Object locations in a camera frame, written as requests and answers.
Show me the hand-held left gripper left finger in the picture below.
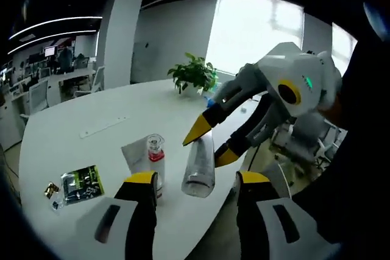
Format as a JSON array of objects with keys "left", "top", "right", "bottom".
[{"left": 74, "top": 170, "right": 159, "bottom": 260}]

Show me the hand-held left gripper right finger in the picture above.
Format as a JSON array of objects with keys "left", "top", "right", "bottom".
[{"left": 234, "top": 170, "right": 333, "bottom": 260}]

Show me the white skincare bottle red collar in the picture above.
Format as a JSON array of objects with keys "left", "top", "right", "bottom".
[{"left": 147, "top": 133, "right": 167, "bottom": 200}]

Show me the green black skincare sachet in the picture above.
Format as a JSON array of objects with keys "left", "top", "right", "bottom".
[{"left": 60, "top": 164, "right": 105, "bottom": 205}]

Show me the clear skincare bottle red label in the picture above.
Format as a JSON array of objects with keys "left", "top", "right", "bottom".
[{"left": 181, "top": 134, "right": 216, "bottom": 198}]

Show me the small clear skincare sachet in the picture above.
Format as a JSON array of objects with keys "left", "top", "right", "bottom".
[{"left": 50, "top": 199, "right": 65, "bottom": 213}]

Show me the gold skincare sachet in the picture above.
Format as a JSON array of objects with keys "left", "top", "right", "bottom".
[{"left": 44, "top": 182, "right": 60, "bottom": 199}]

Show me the person's right hand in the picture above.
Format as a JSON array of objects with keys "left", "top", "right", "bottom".
[{"left": 318, "top": 89, "right": 349, "bottom": 127}]

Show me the potted green plant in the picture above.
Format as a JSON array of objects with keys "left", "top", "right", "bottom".
[{"left": 167, "top": 52, "right": 219, "bottom": 97}]

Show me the person's dark clothed torso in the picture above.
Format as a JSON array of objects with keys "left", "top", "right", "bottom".
[{"left": 291, "top": 39, "right": 390, "bottom": 260}]

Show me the white mesh office chair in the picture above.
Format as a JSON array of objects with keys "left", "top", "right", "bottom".
[
  {"left": 29, "top": 79, "right": 50, "bottom": 112},
  {"left": 91, "top": 65, "right": 106, "bottom": 92}
]

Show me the ceiling light strip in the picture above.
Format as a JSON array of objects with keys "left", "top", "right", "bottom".
[
  {"left": 9, "top": 16, "right": 103, "bottom": 40},
  {"left": 7, "top": 30, "right": 99, "bottom": 55}
]

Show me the white table cable cover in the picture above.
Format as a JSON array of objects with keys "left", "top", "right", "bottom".
[{"left": 79, "top": 116, "right": 130, "bottom": 139}]

